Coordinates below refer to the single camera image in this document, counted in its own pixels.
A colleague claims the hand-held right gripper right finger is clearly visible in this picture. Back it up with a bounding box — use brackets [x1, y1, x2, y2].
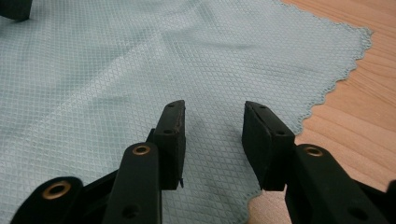
[241, 100, 296, 192]

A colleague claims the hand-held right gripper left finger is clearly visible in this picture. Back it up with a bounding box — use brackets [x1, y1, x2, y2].
[146, 99, 187, 191]

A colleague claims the light blue checked cloth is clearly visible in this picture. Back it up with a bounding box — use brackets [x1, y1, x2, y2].
[0, 0, 374, 224]

